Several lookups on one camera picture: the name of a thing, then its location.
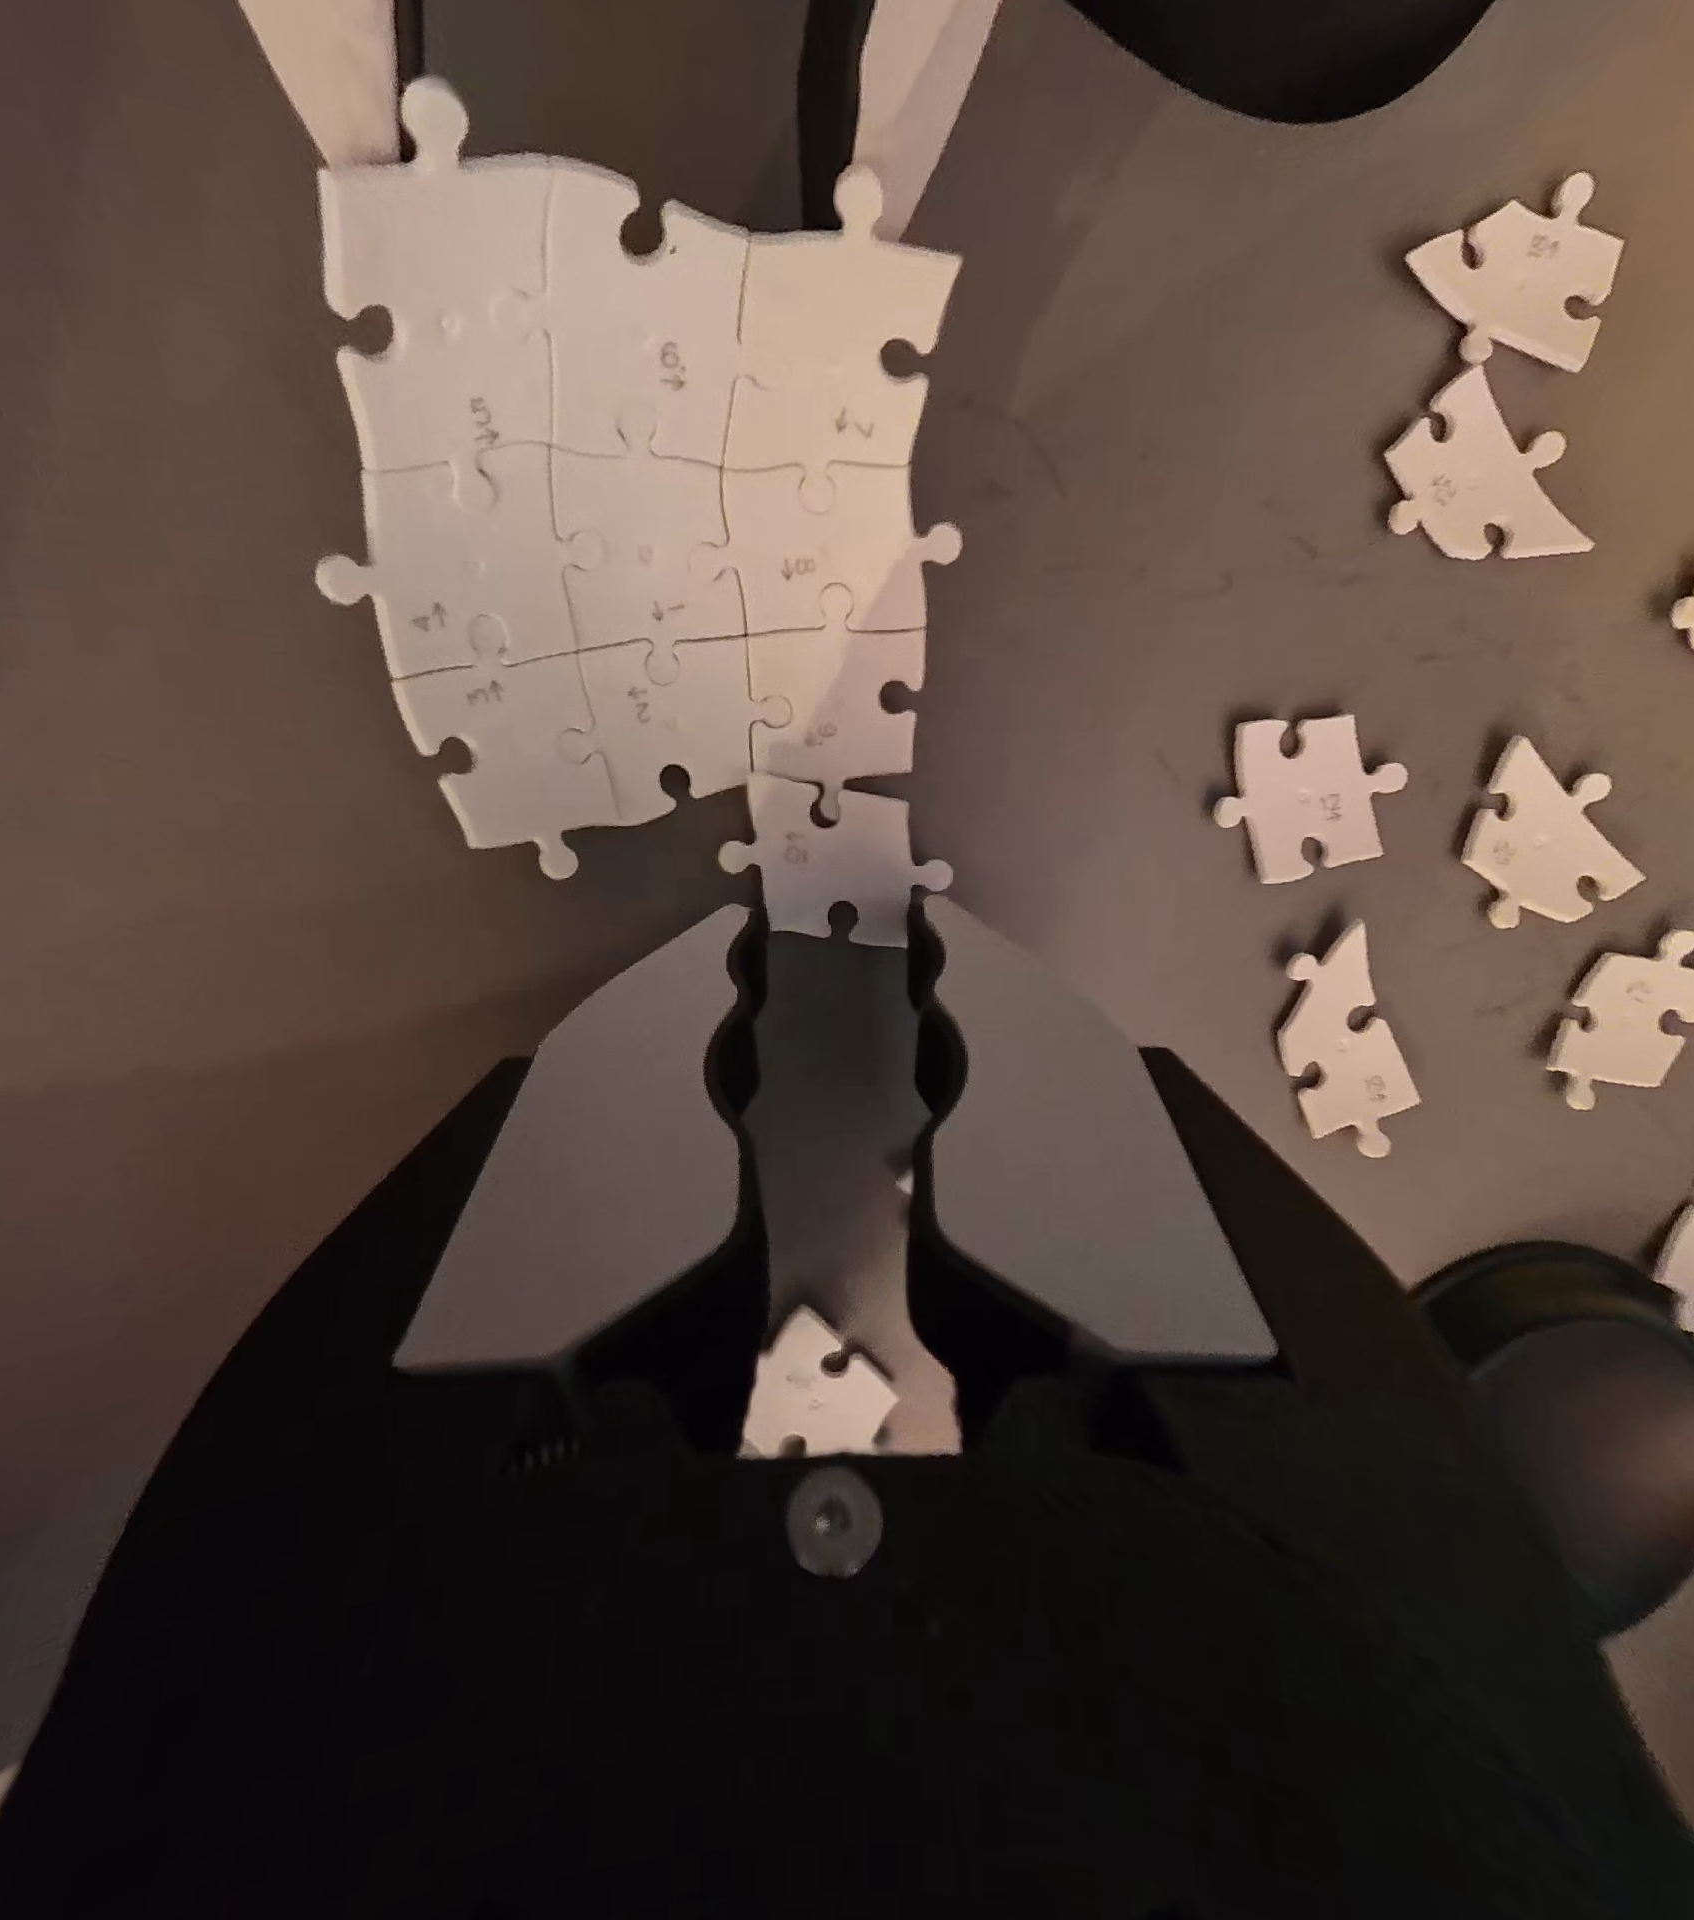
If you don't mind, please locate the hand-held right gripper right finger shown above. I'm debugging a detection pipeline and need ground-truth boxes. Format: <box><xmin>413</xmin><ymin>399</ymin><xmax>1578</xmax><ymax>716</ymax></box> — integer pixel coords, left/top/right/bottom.
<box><xmin>910</xmin><ymin>895</ymin><xmax>1284</xmax><ymax>1382</ymax></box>

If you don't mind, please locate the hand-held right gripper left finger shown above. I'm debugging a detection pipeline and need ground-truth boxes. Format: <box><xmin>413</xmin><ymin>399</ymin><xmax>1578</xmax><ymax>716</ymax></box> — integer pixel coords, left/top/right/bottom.
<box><xmin>392</xmin><ymin>901</ymin><xmax>774</xmax><ymax>1389</ymax></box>

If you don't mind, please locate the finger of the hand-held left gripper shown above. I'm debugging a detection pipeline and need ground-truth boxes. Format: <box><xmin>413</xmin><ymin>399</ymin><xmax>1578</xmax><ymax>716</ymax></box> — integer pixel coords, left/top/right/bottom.
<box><xmin>842</xmin><ymin>0</ymin><xmax>994</xmax><ymax>229</ymax></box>
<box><xmin>238</xmin><ymin>0</ymin><xmax>414</xmax><ymax>174</ymax></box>

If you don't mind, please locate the white puzzle piece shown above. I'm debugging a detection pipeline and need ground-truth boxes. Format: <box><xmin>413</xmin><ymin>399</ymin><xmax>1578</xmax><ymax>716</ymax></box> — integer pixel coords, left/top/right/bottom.
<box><xmin>719</xmin><ymin>767</ymin><xmax>959</xmax><ymax>951</ymax></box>
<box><xmin>742</xmin><ymin>1307</ymin><xmax>905</xmax><ymax>1461</ymax></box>

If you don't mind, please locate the assembled white puzzle section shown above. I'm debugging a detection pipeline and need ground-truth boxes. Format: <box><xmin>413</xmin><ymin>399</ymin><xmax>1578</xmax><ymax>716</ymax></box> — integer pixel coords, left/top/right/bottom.
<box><xmin>314</xmin><ymin>77</ymin><xmax>971</xmax><ymax>889</ymax></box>

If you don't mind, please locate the scattered loose puzzle pieces group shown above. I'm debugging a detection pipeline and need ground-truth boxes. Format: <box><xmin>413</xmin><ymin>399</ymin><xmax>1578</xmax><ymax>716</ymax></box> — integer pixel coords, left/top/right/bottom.
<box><xmin>1214</xmin><ymin>172</ymin><xmax>1694</xmax><ymax>1328</ymax></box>

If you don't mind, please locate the black round ball stand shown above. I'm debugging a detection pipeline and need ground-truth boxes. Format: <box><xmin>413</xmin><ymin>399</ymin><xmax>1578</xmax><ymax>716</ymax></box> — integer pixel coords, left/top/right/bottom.
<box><xmin>1409</xmin><ymin>1241</ymin><xmax>1694</xmax><ymax>1640</ymax></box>

